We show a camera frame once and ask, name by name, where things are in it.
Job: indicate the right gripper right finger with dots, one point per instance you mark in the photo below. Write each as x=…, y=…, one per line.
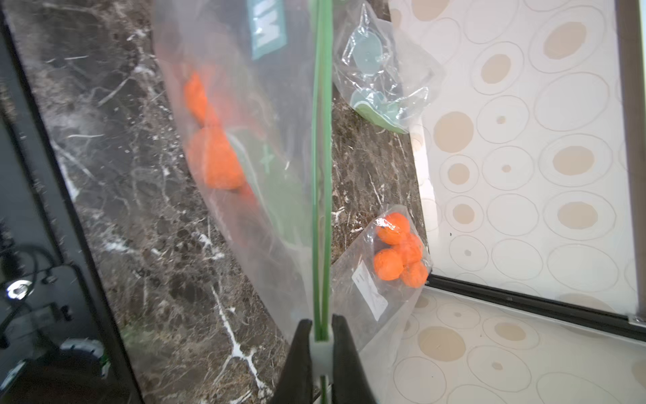
x=349, y=382

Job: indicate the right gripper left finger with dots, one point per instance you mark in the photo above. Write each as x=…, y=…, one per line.
x=296, y=380

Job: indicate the orange mandarin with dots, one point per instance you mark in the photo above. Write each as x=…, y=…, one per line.
x=388, y=264
x=196, y=100
x=410, y=249
x=414, y=275
x=213, y=161
x=393, y=228

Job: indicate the green-seal clear zip-top bag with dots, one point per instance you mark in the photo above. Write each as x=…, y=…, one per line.
x=267, y=71

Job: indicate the blue-seal clear zip-top bag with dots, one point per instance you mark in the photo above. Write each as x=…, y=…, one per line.
x=377, y=310

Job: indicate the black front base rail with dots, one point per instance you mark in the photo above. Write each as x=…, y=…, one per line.
x=59, y=340

